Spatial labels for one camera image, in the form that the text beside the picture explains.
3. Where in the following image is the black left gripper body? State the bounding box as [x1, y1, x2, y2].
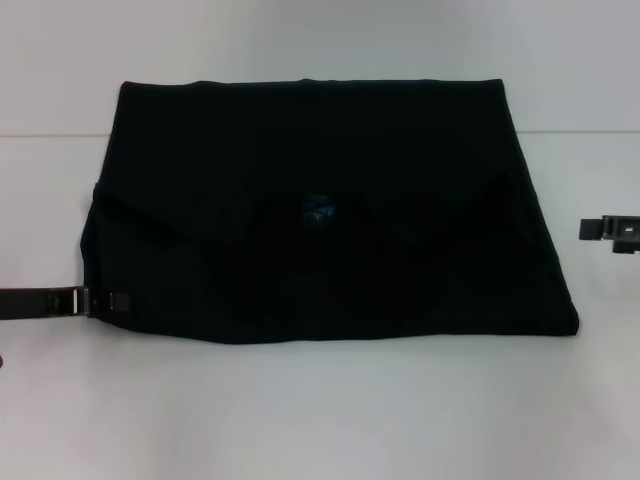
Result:
[0, 285, 77, 322]

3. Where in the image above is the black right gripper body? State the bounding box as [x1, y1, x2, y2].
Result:
[601, 214, 640, 257]

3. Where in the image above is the black shirt with FREE print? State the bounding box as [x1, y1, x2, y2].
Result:
[78, 77, 581, 348]

